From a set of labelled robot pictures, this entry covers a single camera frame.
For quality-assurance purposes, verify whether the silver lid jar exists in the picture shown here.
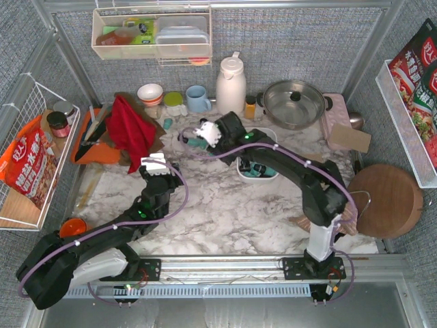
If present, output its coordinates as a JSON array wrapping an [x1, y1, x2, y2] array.
[[53, 100, 75, 120]]

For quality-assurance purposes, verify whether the white rectangular storage basket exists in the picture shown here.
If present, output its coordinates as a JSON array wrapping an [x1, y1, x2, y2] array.
[[236, 126, 279, 185]]

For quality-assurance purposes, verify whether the white wire side basket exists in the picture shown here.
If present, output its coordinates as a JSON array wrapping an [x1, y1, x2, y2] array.
[[1, 81, 81, 231]]

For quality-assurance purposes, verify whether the clear plastic food container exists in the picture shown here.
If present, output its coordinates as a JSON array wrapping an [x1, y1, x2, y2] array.
[[154, 16, 210, 58]]

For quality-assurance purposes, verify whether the white bowl with stripes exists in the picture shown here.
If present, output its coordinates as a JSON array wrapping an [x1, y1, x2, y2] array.
[[137, 83, 163, 105]]

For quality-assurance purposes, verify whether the steel pot with lid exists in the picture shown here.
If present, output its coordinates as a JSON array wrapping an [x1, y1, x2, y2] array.
[[257, 80, 333, 131]]

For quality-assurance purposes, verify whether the red lid jar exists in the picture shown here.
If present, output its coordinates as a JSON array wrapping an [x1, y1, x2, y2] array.
[[46, 111, 70, 138]]

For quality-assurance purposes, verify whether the red seasoning packet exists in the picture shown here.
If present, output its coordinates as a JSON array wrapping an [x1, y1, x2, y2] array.
[[389, 18, 436, 165]]

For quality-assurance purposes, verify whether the green lid glass jar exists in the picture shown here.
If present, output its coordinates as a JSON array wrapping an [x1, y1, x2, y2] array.
[[163, 92, 188, 117]]

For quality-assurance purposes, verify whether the brown cardboard square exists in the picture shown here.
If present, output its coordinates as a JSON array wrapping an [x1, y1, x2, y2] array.
[[305, 154, 325, 163]]

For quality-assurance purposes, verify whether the orange tray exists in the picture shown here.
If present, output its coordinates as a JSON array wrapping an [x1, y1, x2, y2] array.
[[70, 111, 121, 165]]

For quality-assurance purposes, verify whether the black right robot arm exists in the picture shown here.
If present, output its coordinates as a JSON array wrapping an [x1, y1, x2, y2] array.
[[197, 111, 353, 263]]

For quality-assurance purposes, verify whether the pink egg tray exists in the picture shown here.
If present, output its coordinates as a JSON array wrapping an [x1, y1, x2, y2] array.
[[320, 93, 352, 150]]

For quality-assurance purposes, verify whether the white right wall basket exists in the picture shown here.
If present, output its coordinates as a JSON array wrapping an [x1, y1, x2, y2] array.
[[375, 59, 436, 189]]

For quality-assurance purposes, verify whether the orange spice bottle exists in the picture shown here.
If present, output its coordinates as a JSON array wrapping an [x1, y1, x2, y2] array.
[[244, 95, 257, 120]]

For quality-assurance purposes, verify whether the brown cardboard on tray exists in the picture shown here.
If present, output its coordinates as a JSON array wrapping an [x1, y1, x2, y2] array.
[[328, 123, 371, 153]]

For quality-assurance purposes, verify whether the red cloth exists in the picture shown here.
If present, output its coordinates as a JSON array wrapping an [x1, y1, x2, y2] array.
[[105, 94, 156, 174]]

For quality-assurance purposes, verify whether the striped pink knit cloth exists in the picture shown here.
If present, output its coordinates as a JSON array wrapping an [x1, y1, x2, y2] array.
[[289, 202, 358, 236]]

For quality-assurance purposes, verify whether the orange snack bag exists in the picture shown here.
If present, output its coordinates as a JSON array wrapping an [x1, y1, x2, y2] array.
[[1, 115, 57, 210]]

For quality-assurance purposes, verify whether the light blue mug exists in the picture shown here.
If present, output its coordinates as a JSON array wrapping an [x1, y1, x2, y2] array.
[[186, 85, 212, 113]]

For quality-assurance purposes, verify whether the white thermos jug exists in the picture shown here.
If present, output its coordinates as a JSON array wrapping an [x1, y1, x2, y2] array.
[[216, 51, 246, 115]]

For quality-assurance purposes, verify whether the orange ball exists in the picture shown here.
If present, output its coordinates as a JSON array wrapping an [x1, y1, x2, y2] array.
[[59, 218, 88, 238]]

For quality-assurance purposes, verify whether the round wooden board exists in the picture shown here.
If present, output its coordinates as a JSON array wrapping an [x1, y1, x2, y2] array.
[[348, 164, 423, 238]]

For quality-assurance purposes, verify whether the white wall-mounted basket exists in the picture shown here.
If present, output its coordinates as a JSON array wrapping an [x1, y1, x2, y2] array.
[[91, 5, 212, 65]]

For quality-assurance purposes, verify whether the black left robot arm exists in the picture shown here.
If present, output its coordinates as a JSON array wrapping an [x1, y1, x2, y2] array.
[[16, 160, 186, 310]]

